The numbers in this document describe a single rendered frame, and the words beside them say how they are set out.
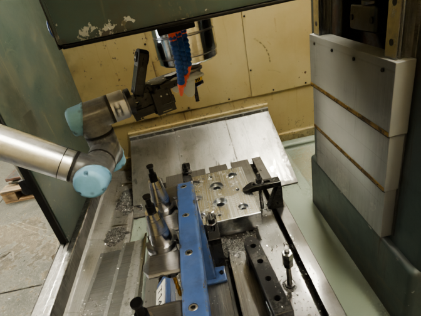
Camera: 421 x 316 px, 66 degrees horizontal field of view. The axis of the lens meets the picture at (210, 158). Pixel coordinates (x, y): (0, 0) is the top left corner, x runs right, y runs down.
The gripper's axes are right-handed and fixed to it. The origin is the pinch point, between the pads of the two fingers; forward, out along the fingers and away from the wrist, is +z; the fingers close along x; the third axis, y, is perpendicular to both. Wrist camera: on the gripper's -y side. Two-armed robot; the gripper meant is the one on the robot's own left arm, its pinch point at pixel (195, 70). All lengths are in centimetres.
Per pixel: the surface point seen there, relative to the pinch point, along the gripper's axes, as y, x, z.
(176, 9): -17.9, 31.3, -9.3
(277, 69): 37, -83, 74
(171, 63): -4.8, 4.9, -6.9
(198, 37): -9.1, 8.0, 0.5
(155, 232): 16.2, 36.3, -25.7
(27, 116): 8, -50, -54
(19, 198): 131, -256, -146
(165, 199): 17.4, 25.8, -21.3
